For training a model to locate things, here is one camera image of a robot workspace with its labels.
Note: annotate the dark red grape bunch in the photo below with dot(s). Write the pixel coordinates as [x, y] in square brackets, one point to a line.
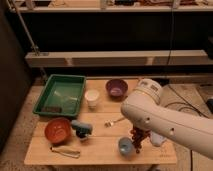
[138, 136]

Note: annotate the wooden shelf beam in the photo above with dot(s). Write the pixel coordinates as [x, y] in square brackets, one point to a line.
[119, 58]

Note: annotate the green plastic tray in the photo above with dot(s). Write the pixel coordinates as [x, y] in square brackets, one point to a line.
[64, 91]

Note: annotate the teal dish brush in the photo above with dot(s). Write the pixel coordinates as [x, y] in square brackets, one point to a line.
[83, 130]

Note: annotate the light blue cloth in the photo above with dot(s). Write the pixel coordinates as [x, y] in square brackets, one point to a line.
[156, 139]

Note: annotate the white paper cup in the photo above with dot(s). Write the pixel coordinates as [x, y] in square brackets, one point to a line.
[92, 97]

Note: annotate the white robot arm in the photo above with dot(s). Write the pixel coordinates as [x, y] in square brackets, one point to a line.
[142, 109]

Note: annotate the blue plastic cup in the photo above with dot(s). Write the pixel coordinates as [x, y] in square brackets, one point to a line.
[125, 146]

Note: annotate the purple bowl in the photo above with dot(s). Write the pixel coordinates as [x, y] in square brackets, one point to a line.
[116, 87]

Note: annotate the silver fork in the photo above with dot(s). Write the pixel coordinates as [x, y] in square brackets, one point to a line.
[111, 123]

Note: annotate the dark sponge in tray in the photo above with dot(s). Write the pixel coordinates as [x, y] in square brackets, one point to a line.
[52, 109]

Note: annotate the orange bowl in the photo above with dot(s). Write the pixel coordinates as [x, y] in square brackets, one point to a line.
[58, 130]

